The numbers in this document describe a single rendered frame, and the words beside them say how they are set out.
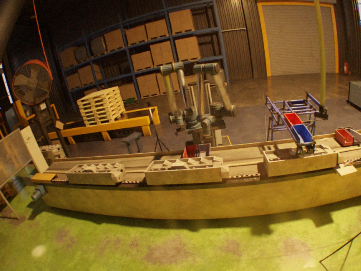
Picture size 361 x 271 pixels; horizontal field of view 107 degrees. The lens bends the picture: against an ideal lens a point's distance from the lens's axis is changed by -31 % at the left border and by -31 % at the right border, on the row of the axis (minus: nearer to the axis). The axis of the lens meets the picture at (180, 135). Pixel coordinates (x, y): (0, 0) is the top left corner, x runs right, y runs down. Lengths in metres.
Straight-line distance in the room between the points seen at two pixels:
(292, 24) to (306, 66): 2.84
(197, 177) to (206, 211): 0.63
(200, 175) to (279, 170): 0.97
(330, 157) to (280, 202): 0.91
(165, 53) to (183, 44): 1.14
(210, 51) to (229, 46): 1.21
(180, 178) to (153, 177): 0.36
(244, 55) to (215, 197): 10.63
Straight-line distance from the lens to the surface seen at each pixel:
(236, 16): 12.45
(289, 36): 13.10
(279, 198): 2.77
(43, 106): 6.45
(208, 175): 2.37
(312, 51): 13.80
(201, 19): 12.33
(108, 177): 2.88
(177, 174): 2.42
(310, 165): 2.58
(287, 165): 2.45
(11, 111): 10.45
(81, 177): 3.23
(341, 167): 2.84
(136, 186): 2.75
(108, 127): 6.58
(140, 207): 3.03
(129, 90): 12.14
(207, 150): 3.10
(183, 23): 10.92
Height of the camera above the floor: 2.36
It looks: 25 degrees down
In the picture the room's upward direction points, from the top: 12 degrees counter-clockwise
